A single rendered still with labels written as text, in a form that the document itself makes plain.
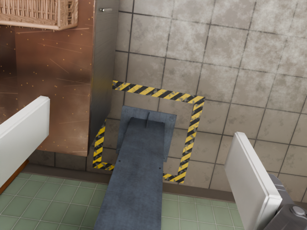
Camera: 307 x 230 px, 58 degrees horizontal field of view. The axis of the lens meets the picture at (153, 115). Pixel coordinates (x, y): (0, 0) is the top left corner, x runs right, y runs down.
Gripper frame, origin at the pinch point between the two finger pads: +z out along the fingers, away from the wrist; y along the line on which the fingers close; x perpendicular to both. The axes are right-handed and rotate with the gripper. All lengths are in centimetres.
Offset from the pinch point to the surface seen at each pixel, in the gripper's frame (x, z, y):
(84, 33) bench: -5, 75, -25
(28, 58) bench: -17, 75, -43
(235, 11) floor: 11, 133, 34
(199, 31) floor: -2, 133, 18
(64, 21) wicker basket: -1, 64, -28
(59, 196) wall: -100, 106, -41
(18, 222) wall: -100, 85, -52
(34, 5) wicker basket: 1, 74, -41
